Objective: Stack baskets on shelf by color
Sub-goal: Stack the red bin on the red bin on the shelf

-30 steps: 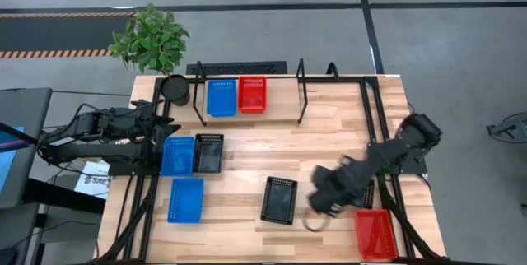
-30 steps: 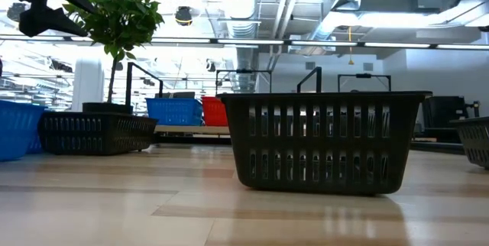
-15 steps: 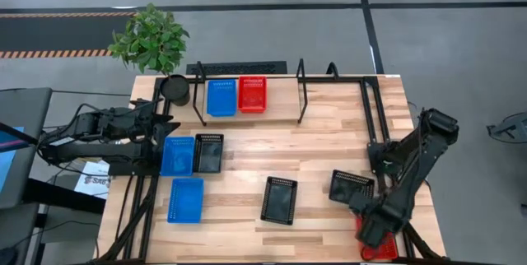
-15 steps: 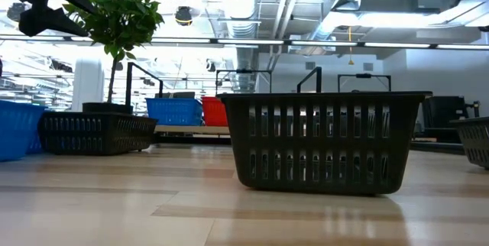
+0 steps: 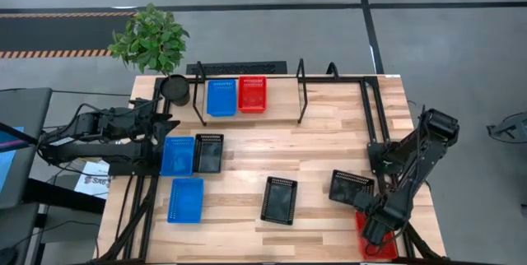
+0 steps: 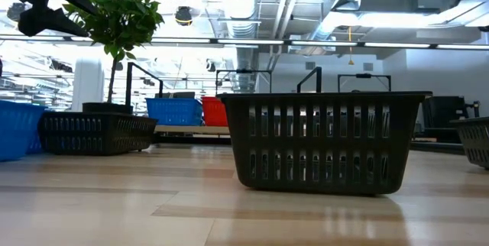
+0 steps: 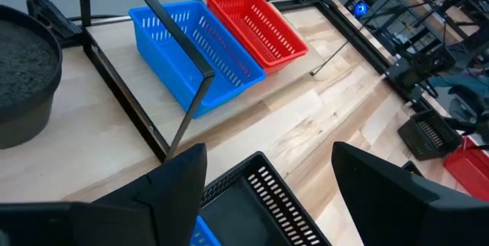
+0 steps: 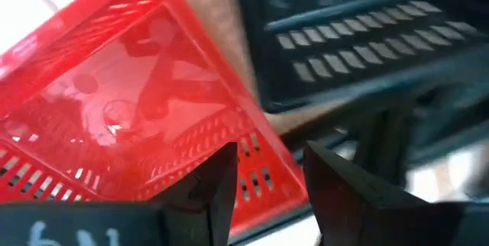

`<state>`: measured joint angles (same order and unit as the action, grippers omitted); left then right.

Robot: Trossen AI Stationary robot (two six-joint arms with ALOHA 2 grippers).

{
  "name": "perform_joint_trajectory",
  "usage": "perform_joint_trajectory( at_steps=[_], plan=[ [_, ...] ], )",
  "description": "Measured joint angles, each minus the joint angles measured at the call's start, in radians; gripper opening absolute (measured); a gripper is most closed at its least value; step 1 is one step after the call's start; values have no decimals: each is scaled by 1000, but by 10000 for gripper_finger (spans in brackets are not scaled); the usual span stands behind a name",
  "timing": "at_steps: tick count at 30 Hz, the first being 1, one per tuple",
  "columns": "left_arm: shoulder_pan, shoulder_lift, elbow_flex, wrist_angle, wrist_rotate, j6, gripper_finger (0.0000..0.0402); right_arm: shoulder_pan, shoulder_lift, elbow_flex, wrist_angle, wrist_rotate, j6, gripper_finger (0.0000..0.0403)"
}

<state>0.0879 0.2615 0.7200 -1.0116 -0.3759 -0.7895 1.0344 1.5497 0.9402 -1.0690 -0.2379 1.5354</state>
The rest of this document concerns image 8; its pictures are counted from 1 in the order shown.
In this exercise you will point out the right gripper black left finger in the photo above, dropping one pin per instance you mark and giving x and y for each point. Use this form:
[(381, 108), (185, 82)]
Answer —
[(191, 215)]

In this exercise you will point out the black slotted plastic basket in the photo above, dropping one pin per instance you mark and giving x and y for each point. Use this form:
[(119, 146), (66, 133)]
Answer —
[(279, 81)]

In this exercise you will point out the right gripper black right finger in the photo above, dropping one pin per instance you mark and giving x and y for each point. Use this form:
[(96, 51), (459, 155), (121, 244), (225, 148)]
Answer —
[(363, 215)]

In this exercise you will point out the red slotted plastic basket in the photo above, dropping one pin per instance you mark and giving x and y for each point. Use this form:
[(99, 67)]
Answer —
[(114, 85)]

